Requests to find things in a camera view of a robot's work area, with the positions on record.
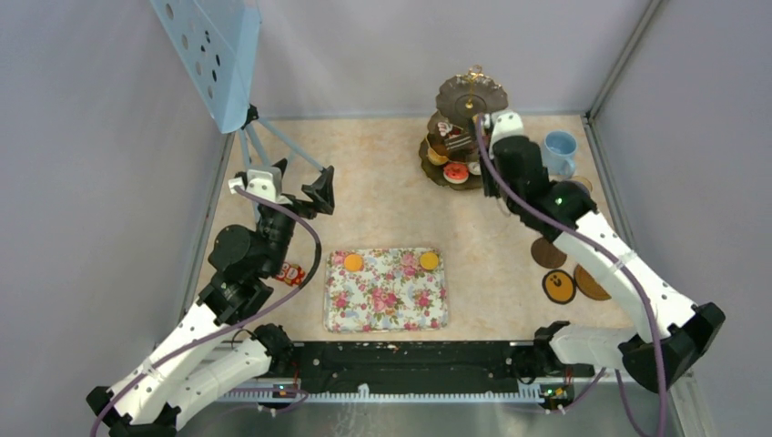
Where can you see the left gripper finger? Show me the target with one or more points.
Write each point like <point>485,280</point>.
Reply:
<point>321,192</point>
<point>278,169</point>

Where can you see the brown wooden coaster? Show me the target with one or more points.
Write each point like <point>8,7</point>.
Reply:
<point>588,286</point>

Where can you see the chocolate cake slice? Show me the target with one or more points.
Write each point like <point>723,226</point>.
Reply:
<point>444,128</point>

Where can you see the blue perforated board stand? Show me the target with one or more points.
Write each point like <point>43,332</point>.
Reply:
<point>217,41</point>

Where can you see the three-tier dark cake stand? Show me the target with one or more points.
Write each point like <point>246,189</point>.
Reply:
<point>459,99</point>

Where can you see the pink mug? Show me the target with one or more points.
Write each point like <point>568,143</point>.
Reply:
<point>585,183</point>

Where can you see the dark brown round coaster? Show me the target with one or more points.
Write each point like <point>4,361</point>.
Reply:
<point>546,254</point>

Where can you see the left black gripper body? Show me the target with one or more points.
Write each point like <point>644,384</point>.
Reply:
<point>270,219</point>

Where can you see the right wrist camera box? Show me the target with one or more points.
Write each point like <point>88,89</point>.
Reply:
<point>504,124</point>

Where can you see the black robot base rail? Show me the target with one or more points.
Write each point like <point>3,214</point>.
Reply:
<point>421,367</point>

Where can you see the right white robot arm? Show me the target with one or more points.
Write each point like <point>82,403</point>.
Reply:
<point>670,332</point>

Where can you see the red owl toy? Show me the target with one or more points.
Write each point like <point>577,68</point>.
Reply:
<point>291,274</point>

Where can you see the light blue mug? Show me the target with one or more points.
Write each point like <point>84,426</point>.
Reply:
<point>558,152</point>

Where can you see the white striped donut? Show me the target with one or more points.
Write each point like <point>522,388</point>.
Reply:
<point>474,167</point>

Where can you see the floral serving tray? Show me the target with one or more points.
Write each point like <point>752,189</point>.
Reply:
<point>391,293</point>

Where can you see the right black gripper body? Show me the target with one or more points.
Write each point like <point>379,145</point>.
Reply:
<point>490,188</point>

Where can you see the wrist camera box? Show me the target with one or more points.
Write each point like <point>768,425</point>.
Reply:
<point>263,182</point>
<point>504,124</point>

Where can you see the red donut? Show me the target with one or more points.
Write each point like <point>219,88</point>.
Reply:
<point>456,173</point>

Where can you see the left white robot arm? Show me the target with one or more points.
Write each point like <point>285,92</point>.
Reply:
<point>168,387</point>

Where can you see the orange bun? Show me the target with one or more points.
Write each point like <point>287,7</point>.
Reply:
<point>435,158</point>

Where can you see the orange macaron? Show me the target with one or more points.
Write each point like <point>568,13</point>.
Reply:
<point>429,260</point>
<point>353,262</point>

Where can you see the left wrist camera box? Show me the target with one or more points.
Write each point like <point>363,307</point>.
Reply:
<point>263,182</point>

